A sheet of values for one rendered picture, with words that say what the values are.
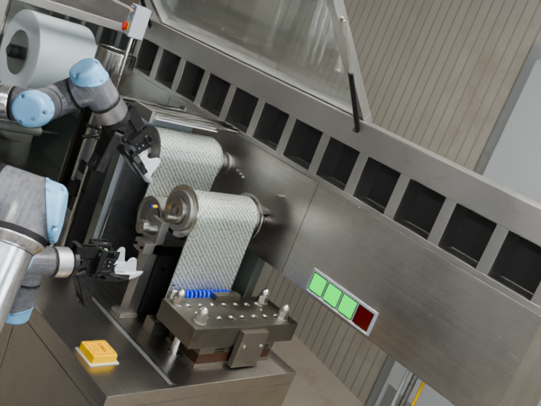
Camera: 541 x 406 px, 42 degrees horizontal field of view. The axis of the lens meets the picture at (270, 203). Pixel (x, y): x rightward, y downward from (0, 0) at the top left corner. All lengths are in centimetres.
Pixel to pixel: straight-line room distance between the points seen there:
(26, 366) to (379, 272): 101
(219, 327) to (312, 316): 270
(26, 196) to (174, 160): 81
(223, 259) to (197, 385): 39
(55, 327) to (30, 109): 65
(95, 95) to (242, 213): 62
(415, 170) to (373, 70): 270
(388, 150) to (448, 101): 216
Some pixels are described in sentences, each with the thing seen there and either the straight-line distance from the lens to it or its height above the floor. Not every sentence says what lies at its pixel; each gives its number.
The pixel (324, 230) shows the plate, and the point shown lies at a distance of 204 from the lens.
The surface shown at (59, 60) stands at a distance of 277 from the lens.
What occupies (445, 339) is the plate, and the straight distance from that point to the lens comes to 182.
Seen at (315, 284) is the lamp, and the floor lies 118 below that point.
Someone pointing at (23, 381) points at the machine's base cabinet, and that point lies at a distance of 214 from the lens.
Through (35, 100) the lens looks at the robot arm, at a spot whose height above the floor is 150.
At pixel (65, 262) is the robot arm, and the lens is 176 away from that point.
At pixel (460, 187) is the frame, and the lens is 181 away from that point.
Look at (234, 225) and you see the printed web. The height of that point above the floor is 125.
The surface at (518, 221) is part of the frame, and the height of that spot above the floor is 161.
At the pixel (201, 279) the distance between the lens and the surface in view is 208.
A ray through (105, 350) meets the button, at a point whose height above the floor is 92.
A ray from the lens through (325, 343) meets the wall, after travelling 450.
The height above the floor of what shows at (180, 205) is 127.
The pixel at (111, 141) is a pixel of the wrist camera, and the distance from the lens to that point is 173.
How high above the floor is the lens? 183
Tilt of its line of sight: 14 degrees down
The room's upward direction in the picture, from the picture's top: 22 degrees clockwise
